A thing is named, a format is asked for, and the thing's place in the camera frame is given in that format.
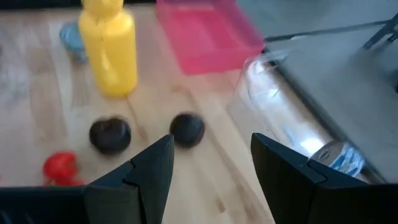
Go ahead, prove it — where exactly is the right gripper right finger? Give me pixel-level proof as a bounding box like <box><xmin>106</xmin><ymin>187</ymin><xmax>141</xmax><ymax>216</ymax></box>
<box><xmin>250</xmin><ymin>132</ymin><xmax>398</xmax><ymax>224</ymax></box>

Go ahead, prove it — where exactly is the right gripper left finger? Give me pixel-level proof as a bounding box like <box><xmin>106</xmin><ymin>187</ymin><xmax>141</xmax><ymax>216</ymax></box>
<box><xmin>0</xmin><ymin>134</ymin><xmax>175</xmax><ymax>224</ymax></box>

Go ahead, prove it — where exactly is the blue label tin can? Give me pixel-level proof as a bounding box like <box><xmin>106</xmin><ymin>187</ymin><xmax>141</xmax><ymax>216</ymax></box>
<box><xmin>310</xmin><ymin>139</ymin><xmax>366</xmax><ymax>179</ymax></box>
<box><xmin>58</xmin><ymin>20</ymin><xmax>88</xmax><ymax>64</ymax></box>

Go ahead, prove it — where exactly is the dark purple toy plum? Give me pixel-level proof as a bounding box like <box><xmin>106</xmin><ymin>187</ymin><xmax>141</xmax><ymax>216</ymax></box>
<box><xmin>169</xmin><ymin>111</ymin><xmax>206</xmax><ymax>148</ymax></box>
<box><xmin>88</xmin><ymin>116</ymin><xmax>132</xmax><ymax>156</ymax></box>

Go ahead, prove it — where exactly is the yellow squeeze bottle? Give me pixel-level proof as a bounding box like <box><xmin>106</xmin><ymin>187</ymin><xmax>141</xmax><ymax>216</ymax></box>
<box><xmin>78</xmin><ymin>0</ymin><xmax>139</xmax><ymax>98</ymax></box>

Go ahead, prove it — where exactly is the large red toy strawberry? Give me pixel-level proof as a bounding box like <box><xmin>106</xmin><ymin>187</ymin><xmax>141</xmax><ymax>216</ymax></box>
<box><xmin>45</xmin><ymin>176</ymin><xmax>85</xmax><ymax>187</ymax></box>

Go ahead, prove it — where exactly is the small red toy strawberry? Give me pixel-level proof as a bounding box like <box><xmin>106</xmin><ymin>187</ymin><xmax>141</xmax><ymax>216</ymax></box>
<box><xmin>42</xmin><ymin>151</ymin><xmax>79</xmax><ymax>180</ymax></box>

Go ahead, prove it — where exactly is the clear plastic bin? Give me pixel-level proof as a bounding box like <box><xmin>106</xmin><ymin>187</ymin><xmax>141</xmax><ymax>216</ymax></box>
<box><xmin>228</xmin><ymin>49</ymin><xmax>386</xmax><ymax>186</ymax></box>

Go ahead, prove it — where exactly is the pink plastic tray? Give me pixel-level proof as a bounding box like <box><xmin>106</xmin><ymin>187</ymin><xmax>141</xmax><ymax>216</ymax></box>
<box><xmin>155</xmin><ymin>0</ymin><xmax>265</xmax><ymax>77</ymax></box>

